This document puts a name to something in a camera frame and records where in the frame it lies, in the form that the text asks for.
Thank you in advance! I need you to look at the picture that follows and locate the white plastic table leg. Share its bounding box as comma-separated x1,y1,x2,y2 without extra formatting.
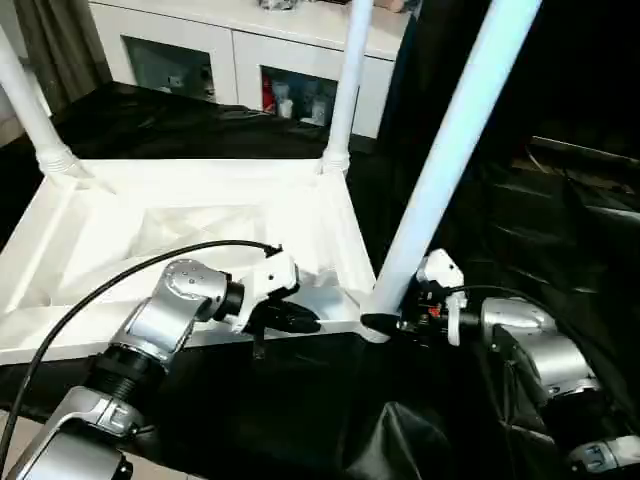
360,0,544,321
0,24,81,174
319,0,376,176

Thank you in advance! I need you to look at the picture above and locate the white cabinet with glass doors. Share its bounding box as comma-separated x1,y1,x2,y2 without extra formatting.
89,0,411,139

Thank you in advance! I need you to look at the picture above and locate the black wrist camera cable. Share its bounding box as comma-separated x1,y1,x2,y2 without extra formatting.
0,240,284,451
447,284,640,381

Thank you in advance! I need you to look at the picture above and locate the black left wrist camera cable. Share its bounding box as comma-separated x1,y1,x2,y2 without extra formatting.
0,240,284,451

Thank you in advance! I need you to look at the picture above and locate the long dark metal rod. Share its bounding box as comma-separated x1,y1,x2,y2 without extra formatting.
529,135,640,164

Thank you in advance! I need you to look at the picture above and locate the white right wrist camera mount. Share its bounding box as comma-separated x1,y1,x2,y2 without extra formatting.
417,248,469,347

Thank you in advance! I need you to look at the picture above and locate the black table mat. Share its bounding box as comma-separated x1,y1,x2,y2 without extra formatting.
0,82,640,480

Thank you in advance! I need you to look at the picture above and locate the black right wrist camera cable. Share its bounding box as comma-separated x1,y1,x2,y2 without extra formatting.
447,284,640,381

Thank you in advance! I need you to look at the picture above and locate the white plastic table top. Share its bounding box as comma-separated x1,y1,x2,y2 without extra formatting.
0,149,392,366

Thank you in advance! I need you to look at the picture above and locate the grey curtain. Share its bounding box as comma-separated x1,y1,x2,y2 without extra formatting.
14,0,114,114

